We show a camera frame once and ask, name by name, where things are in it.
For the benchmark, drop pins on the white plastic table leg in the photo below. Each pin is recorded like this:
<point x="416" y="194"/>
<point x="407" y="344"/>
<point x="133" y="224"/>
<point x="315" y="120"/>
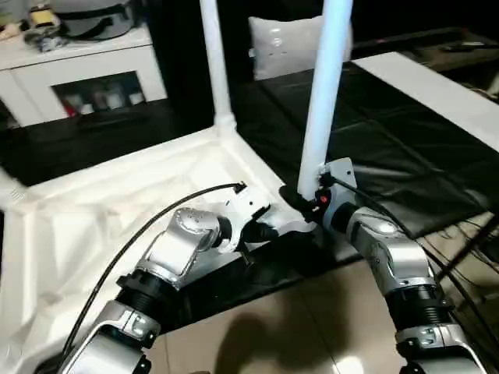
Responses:
<point x="217" y="62"/>
<point x="9" y="191"/>
<point x="327" y="93"/>

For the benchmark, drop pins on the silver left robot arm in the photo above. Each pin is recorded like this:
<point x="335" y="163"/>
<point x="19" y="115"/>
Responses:
<point x="156" y="273"/>

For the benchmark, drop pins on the white plastic table top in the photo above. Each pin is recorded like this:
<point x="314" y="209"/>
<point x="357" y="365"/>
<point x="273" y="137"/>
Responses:
<point x="117" y="202"/>

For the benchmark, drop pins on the black floor stand leg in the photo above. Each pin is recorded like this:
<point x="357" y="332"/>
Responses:
<point x="472" y="249"/>

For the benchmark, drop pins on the grey pillow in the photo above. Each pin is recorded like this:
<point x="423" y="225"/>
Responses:
<point x="277" y="47"/>

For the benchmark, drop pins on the white flat board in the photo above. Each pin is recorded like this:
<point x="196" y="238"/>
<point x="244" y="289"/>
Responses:
<point x="429" y="89"/>

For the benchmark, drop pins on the black cabinet with yellow label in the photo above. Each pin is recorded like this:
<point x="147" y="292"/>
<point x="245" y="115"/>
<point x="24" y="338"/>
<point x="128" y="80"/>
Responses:
<point x="187" y="54"/>

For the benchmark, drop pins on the white sideboard cabinet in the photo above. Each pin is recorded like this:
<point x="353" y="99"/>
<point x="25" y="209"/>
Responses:
<point x="78" y="74"/>

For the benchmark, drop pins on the colourful clutter bundle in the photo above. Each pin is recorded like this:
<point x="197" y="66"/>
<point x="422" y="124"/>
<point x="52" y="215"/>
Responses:
<point x="35" y="27"/>

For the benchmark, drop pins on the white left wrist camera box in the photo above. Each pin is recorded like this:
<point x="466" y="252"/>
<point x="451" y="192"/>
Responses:
<point x="251" y="206"/>

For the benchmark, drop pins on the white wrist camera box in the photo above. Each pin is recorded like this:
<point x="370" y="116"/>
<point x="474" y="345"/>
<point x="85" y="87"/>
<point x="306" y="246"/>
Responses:
<point x="337" y="173"/>
<point x="251" y="206"/>

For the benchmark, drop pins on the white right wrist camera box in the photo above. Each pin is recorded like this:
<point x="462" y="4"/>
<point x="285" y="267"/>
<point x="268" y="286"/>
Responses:
<point x="337" y="173"/>

